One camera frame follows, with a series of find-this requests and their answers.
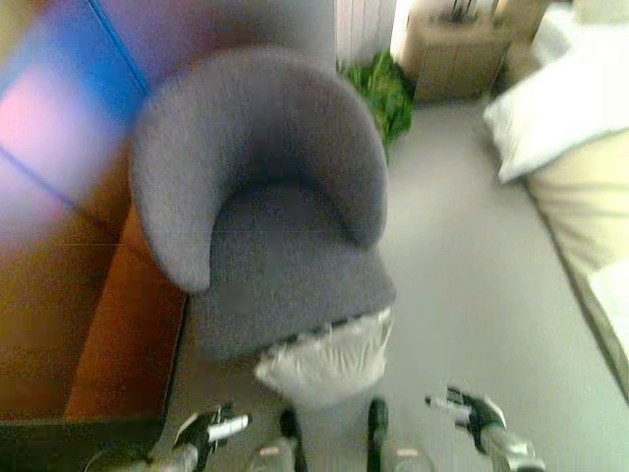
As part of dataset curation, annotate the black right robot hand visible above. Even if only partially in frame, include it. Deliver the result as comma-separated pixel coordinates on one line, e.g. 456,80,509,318
424,385,507,442

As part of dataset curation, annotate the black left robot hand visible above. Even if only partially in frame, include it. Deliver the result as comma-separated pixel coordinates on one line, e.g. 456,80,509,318
172,403,251,456

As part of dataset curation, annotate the grey fabric armchair sofa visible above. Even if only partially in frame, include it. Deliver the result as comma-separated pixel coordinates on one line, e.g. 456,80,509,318
128,47,398,364

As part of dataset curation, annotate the white bed pillow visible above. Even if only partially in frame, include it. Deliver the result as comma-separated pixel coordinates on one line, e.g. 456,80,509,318
483,59,629,184

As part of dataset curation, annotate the silver left robot leg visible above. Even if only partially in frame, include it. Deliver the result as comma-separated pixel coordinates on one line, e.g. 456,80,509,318
249,407,309,472

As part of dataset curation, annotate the silver robot leg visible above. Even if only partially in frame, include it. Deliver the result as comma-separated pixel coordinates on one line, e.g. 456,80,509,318
367,397,423,472
249,407,309,472

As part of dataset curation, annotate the silver right robot leg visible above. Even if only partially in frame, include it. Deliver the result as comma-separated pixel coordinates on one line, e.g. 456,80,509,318
367,397,423,472

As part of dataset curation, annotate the white plastic trash bag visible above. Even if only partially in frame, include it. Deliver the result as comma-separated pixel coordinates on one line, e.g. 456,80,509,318
255,307,396,409

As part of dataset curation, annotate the brown wooden desk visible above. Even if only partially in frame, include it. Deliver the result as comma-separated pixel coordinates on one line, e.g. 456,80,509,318
0,161,191,424

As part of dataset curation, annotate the bed with cream sheet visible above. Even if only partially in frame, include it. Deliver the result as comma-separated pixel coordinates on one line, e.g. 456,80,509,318
505,0,629,394

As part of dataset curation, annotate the green potted plant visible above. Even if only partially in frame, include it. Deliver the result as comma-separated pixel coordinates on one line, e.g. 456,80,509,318
343,49,413,148

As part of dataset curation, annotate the beige wooden cabinet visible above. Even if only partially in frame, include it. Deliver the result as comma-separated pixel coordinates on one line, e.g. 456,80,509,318
398,0,546,103

